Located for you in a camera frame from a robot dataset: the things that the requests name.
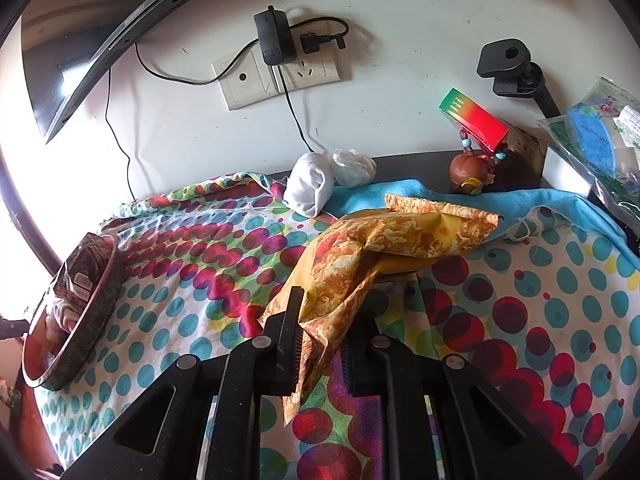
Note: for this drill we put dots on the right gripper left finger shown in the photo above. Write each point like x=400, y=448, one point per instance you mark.
x=283, y=356

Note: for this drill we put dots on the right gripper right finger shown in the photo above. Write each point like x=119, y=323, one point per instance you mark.
x=363, y=357

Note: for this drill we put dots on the white sock bundle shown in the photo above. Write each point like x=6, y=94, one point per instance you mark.
x=65, y=313

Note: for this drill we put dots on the yellow noodle snack packet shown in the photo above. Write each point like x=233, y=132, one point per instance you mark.
x=337, y=269

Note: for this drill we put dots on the brown snack packet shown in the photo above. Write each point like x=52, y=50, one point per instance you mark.
x=82, y=270

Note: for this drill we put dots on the clear plastic bag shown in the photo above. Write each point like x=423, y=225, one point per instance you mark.
x=352, y=169

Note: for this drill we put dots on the round red rusty tray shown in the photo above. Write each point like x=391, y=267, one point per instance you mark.
x=51, y=357

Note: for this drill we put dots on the blue cloth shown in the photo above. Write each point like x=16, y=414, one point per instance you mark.
x=450, y=199

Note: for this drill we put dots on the polka dot tablecloth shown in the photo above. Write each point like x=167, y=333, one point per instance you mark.
x=547, y=310

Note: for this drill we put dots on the brown bead figurine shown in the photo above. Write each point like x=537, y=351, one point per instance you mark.
x=470, y=172

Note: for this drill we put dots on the green red gradient box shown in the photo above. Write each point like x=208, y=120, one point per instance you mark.
x=476, y=125

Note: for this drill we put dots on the black plug in socket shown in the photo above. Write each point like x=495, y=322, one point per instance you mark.
x=311, y=42

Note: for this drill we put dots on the black power adapter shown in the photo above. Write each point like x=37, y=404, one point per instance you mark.
x=275, y=38

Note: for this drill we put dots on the curved monitor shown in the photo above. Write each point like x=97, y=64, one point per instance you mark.
x=68, y=45

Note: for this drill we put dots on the clear bag with blue items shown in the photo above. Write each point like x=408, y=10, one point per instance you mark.
x=599, y=137

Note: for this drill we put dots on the white wall socket plate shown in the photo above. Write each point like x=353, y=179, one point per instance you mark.
x=250, y=80

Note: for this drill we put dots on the black clamp mount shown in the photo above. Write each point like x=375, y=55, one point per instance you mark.
x=514, y=75

